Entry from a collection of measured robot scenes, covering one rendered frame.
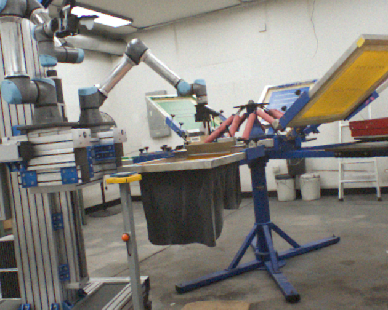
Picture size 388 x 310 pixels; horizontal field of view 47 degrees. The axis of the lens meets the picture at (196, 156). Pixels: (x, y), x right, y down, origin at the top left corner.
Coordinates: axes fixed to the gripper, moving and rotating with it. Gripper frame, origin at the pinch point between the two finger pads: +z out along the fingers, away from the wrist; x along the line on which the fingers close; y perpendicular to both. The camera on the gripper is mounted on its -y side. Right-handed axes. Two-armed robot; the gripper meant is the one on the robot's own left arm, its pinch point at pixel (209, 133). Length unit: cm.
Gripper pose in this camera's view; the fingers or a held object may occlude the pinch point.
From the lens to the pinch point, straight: 291.0
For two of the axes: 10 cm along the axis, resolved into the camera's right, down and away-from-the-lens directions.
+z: 1.2, 9.9, 0.5
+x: -4.5, 1.0, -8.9
